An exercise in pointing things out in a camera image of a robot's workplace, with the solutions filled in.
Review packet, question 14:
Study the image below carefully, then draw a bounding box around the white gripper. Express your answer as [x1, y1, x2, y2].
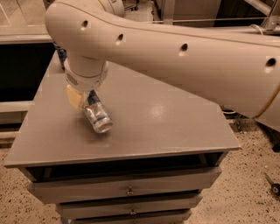
[64, 58, 109, 109]

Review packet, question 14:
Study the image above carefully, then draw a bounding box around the silver blue redbull can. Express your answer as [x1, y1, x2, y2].
[84, 90, 113, 134]

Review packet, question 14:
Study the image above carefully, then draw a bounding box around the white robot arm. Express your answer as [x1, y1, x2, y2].
[45, 0, 280, 130]

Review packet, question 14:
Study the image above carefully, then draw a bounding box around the blue pepsi can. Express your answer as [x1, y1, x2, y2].
[53, 43, 67, 69]

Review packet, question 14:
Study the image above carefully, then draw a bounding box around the grey drawer cabinet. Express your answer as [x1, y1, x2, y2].
[3, 51, 242, 224]

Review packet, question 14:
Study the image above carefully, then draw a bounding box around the middle grey drawer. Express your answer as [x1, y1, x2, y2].
[56, 193, 202, 220]

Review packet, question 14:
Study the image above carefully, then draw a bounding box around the grey drawer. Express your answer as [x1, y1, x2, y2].
[56, 193, 202, 220]
[74, 210, 192, 224]
[28, 167, 221, 204]

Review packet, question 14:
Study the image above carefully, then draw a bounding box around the top grey drawer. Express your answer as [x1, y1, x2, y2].
[28, 167, 221, 204]

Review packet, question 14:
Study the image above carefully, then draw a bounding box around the bottom grey drawer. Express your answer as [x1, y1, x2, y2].
[74, 210, 192, 224]

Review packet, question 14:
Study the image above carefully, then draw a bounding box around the black tool on floor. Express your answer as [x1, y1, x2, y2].
[265, 173, 280, 196]

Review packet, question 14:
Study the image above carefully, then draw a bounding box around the white cable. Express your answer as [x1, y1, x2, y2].
[249, 24, 265, 37]

